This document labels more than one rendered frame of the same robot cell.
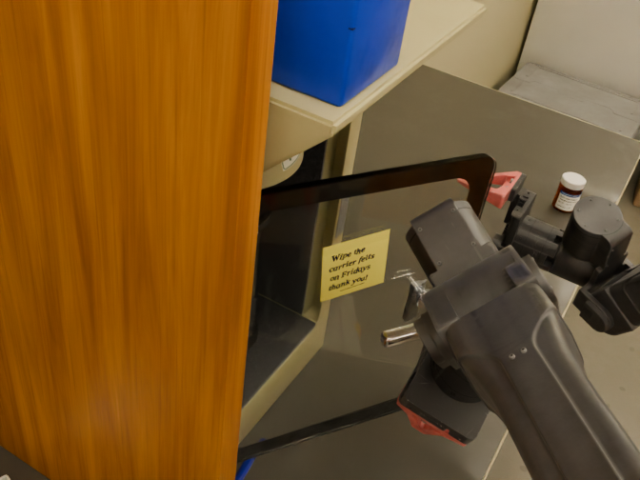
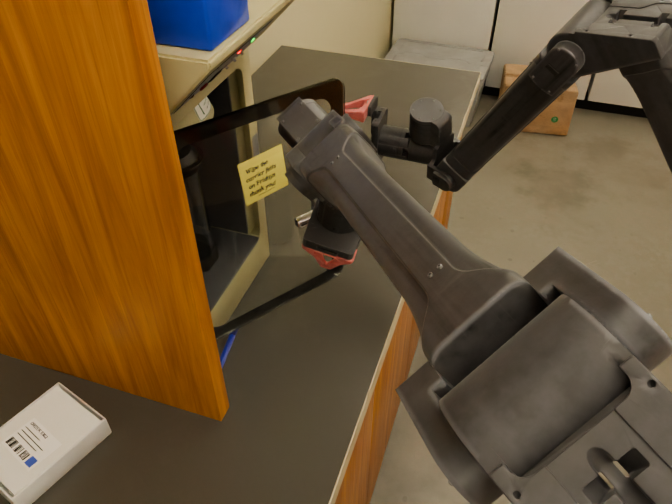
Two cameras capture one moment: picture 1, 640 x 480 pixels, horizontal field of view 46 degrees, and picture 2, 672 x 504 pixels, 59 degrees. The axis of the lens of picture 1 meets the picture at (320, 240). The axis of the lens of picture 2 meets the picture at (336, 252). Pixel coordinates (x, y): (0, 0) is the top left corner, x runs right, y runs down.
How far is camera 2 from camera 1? 16 cm
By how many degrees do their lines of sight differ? 6
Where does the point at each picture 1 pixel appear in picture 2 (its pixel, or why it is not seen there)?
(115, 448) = (129, 337)
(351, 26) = not seen: outside the picture
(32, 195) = (20, 163)
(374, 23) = not seen: outside the picture
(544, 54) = (409, 30)
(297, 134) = (187, 75)
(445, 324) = (297, 163)
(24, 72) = not seen: outside the picture
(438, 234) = (294, 121)
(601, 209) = (428, 105)
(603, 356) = (492, 240)
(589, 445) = (367, 185)
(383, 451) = (324, 312)
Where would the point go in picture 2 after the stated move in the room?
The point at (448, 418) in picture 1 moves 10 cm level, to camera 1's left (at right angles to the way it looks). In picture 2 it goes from (334, 245) to (250, 251)
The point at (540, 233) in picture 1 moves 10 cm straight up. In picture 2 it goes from (395, 134) to (398, 81)
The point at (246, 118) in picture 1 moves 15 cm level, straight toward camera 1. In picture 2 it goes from (142, 62) to (144, 141)
